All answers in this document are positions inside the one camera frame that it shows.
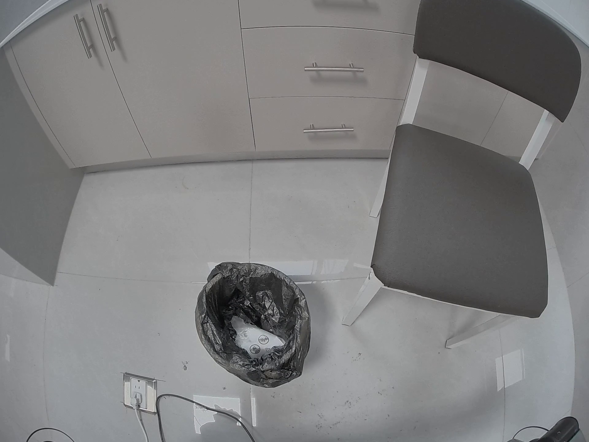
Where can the clear printed wrapper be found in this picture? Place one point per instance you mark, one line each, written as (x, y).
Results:
(257, 343)

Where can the black plastic bag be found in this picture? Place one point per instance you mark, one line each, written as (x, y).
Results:
(207, 320)

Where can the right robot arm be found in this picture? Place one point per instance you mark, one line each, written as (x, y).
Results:
(566, 428)

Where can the beige cabinet with drawers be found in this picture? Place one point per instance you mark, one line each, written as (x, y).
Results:
(184, 85)

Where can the grey chair with white legs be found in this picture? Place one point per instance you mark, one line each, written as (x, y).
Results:
(460, 228)

